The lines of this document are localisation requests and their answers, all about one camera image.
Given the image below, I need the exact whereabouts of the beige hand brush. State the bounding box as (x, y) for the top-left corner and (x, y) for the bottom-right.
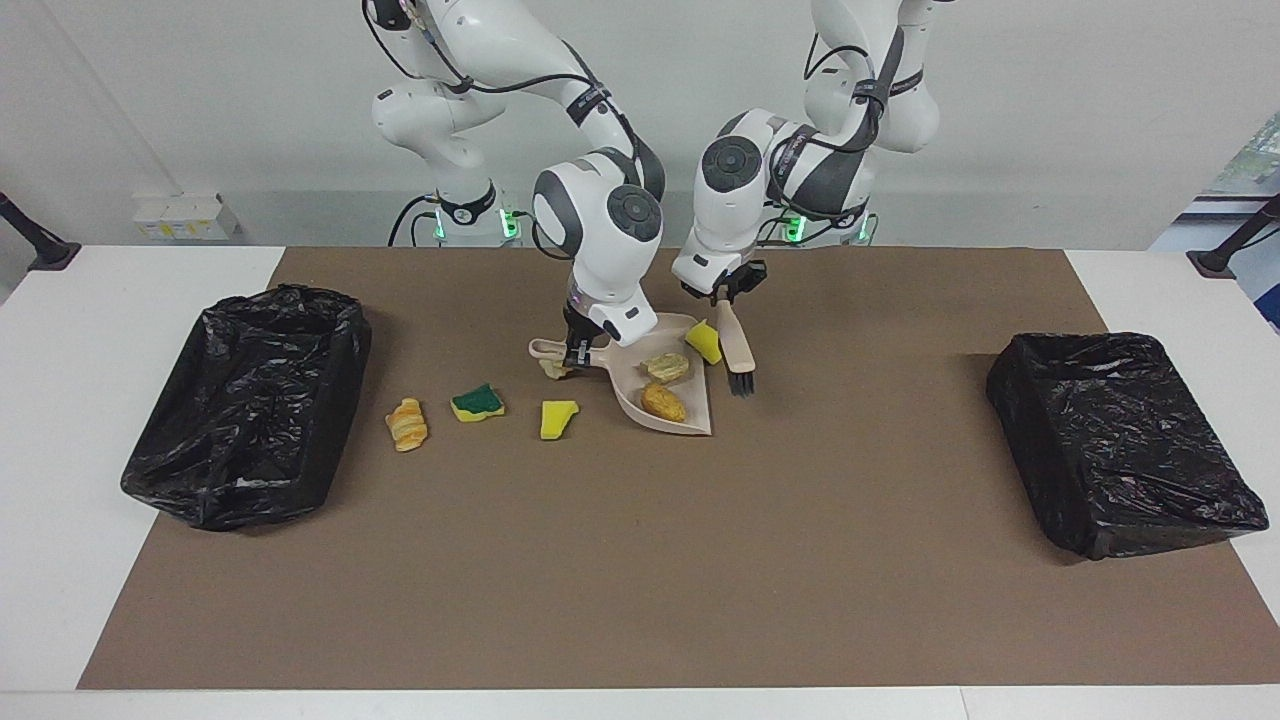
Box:
(714, 298), (757, 398)

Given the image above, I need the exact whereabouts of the beige plastic dustpan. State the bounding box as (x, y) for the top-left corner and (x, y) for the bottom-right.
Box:
(528, 312), (713, 437)

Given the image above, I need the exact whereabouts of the brown bread roll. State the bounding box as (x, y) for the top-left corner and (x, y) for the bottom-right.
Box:
(640, 383), (689, 423)

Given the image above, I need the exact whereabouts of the black bag lined bin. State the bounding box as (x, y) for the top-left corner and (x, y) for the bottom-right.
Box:
(986, 332), (1270, 561)
(120, 284), (373, 532)

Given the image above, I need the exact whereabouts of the green and yellow sponge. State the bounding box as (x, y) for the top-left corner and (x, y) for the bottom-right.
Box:
(450, 383), (506, 424)

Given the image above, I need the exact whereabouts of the orange striped croissant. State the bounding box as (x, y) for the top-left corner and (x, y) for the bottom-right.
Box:
(385, 397), (429, 453)

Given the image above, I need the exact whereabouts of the brown paper table mat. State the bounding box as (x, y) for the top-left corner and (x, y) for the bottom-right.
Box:
(77, 247), (1280, 691)

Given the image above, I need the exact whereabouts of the black angled stand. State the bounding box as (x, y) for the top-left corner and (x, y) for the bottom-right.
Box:
(0, 192), (81, 271)
(1187, 192), (1280, 279)

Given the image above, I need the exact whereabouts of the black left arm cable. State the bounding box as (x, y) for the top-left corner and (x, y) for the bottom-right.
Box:
(760, 0), (926, 246)

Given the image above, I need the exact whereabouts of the white wall power box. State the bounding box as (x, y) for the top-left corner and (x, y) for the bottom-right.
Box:
(133, 193), (241, 242)

